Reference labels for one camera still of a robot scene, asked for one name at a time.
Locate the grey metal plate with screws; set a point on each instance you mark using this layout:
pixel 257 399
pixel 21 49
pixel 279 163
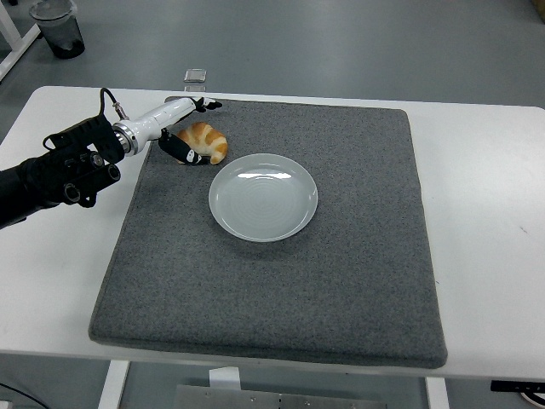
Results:
pixel 277 400

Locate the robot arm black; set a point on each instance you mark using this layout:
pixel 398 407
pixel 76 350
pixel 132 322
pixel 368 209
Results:
pixel 42 183

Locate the grey felt mat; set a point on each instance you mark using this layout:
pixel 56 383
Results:
pixel 255 298

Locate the small clear square lid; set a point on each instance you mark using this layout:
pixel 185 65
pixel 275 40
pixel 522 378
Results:
pixel 195 75

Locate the black flat bar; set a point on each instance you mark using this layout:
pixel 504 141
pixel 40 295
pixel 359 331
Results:
pixel 515 386

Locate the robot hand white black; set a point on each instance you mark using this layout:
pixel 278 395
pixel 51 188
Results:
pixel 157 117

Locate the clear plastic cup dark drink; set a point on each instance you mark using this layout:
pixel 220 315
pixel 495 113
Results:
pixel 64 38

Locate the croissant bread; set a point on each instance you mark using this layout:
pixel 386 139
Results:
pixel 208 138

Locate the white round plate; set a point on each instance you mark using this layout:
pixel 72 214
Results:
pixel 264 200

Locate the white table leg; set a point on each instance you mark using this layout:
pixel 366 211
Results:
pixel 113 387
pixel 436 396

